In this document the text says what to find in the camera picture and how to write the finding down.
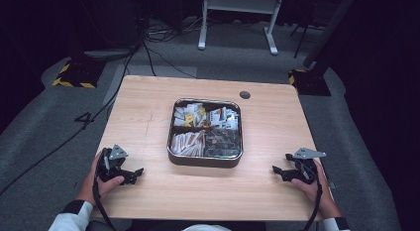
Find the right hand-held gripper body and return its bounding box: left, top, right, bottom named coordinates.
left=285, top=147, right=327, bottom=185

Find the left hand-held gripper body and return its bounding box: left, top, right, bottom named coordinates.
left=95, top=144, right=132, bottom=183

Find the brown divided box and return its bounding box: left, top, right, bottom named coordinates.
left=166, top=97, right=245, bottom=169

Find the clear box lid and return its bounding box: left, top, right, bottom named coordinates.
left=168, top=98, right=244, bottom=160

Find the person's left hand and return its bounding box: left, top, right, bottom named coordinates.
left=77, top=151, right=126, bottom=206

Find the person's right hand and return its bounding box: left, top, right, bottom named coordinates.
left=290, top=160, right=343, bottom=220

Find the pile of long stick sachets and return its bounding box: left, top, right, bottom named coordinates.
left=169, top=130, right=206, bottom=158

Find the pile of dark packets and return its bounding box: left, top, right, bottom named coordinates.
left=204, top=128, right=242, bottom=159

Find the pile of white yellow packets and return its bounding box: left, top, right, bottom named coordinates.
left=172, top=102, right=208, bottom=128

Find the pile of white red packets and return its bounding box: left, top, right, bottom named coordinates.
left=207, top=106, right=240, bottom=131

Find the yellow black striped stand base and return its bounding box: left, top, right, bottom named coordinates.
left=287, top=68, right=333, bottom=97
left=52, top=59, right=107, bottom=89

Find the person's white shirt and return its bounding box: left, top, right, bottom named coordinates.
left=180, top=223, right=233, bottom=231

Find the dark metal stand pole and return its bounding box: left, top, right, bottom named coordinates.
left=302, top=0, right=360, bottom=69

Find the right hand-held gripper cable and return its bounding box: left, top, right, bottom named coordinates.
left=300, top=170, right=324, bottom=231

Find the hand-held gripper cable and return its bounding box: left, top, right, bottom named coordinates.
left=91, top=179, right=117, bottom=231
left=300, top=170, right=324, bottom=231

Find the left hand-held gripper cable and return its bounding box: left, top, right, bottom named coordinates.
left=91, top=179, right=117, bottom=231

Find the long black floor cable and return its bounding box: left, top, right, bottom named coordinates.
left=0, top=42, right=142, bottom=196

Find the bundle of floor cables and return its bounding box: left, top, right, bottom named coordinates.
left=144, top=15, right=207, bottom=45

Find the white desk frame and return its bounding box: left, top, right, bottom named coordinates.
left=197, top=0, right=285, bottom=57

